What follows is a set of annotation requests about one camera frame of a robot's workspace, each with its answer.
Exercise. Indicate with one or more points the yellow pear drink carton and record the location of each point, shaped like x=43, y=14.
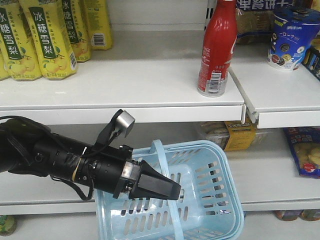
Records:
x=16, y=43
x=53, y=48

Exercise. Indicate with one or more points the yellow pear drink carton left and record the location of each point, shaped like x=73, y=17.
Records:
x=16, y=43

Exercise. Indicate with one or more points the red coke bottle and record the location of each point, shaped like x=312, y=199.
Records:
x=217, y=50

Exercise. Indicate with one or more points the breakfast biscuit package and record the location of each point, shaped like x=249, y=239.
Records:
x=254, y=19

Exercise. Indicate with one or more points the blue snack bag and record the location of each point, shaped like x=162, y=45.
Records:
x=304, y=145

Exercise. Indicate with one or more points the yellow labelled biscuit pack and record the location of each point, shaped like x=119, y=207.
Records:
x=228, y=135

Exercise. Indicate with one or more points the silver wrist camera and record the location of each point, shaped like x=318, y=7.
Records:
x=124, y=122

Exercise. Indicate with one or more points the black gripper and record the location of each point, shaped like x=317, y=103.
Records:
x=114, y=171

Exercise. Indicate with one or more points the light blue plastic basket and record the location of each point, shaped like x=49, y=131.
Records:
x=205, y=205

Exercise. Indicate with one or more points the blue cookie cup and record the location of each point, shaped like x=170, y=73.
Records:
x=294, y=28

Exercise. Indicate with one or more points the white store shelving unit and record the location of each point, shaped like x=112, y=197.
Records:
x=153, y=75

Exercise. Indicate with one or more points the yellow pear drink carton front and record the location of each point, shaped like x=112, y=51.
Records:
x=53, y=48

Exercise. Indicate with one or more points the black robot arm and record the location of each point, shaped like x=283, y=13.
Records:
x=28, y=147

